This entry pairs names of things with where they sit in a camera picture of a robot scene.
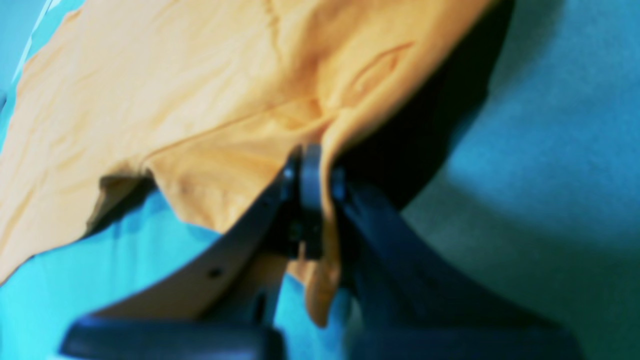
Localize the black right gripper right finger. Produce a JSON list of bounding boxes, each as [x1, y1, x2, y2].
[[330, 168, 585, 360]]

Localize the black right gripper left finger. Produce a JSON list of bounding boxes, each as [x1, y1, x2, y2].
[[59, 145, 323, 360]]

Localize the orange T-shirt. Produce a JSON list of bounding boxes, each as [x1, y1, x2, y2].
[[0, 0, 501, 328]]

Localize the green table cloth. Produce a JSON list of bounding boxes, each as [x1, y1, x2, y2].
[[1, 0, 640, 360]]

